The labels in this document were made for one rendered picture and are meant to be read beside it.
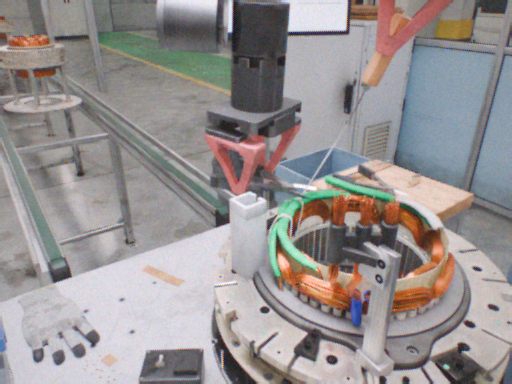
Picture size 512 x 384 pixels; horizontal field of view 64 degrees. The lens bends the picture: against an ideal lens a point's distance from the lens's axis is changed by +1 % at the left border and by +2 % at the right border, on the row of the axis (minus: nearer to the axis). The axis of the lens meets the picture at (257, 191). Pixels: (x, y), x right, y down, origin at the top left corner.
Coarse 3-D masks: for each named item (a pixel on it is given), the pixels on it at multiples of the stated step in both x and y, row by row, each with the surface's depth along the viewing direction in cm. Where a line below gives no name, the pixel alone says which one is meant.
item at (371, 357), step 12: (396, 252) 29; (396, 264) 28; (396, 276) 29; (372, 288) 31; (372, 300) 31; (384, 300) 30; (372, 312) 32; (384, 312) 30; (372, 324) 32; (384, 324) 31; (372, 336) 32; (384, 336) 32; (360, 348) 34; (372, 348) 33; (360, 360) 34; (372, 360) 33; (384, 360) 33; (372, 372) 33; (384, 372) 33
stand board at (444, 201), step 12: (396, 168) 79; (360, 180) 74; (384, 180) 74; (396, 180) 74; (408, 180) 74; (420, 180) 74; (432, 180) 74; (408, 192) 70; (420, 192) 70; (432, 192) 70; (444, 192) 70; (456, 192) 70; (432, 204) 66; (444, 204) 66; (456, 204) 66; (468, 204) 69; (444, 216) 65
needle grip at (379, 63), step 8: (400, 16) 33; (392, 24) 34; (400, 24) 33; (392, 32) 34; (376, 56) 35; (384, 56) 35; (392, 56) 35; (368, 64) 36; (376, 64) 36; (384, 64) 35; (368, 72) 36; (376, 72) 36; (384, 72) 36; (368, 80) 36; (376, 80) 36
